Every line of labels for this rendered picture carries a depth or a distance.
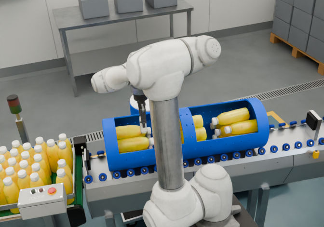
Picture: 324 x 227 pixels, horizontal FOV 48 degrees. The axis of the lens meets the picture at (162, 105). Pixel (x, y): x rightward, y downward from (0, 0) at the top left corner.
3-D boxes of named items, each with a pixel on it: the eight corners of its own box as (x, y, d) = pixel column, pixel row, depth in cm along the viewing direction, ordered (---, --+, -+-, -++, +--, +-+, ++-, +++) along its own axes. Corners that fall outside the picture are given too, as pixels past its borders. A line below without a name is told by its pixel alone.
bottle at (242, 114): (244, 104, 207) (213, 112, 204) (249, 112, 201) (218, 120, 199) (244, 114, 211) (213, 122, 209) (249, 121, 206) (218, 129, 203)
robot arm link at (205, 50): (195, 35, 137) (164, 43, 132) (223, 24, 121) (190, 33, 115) (204, 69, 139) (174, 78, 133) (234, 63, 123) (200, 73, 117)
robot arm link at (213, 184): (239, 212, 158) (242, 172, 147) (205, 231, 150) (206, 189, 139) (216, 191, 170) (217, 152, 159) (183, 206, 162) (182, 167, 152)
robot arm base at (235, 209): (249, 226, 158) (249, 217, 155) (200, 238, 153) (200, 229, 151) (231, 197, 173) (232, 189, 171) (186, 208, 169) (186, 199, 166)
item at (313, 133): (317, 140, 221) (322, 119, 212) (310, 141, 220) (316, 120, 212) (308, 130, 229) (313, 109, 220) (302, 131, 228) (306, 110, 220)
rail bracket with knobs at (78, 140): (87, 157, 220) (85, 144, 214) (75, 159, 219) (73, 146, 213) (87, 147, 228) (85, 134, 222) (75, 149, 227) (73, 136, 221)
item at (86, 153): (92, 177, 202) (88, 159, 195) (87, 177, 201) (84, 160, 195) (91, 165, 210) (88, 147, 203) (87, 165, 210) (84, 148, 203)
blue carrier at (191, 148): (267, 156, 206) (272, 113, 191) (110, 182, 193) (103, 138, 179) (247, 129, 230) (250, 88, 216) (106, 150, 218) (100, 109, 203)
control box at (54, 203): (66, 212, 172) (62, 197, 167) (22, 220, 169) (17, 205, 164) (67, 196, 180) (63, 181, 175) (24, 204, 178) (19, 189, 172)
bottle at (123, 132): (108, 140, 191) (143, 135, 194) (106, 126, 192) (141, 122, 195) (108, 141, 198) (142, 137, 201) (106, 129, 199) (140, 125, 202)
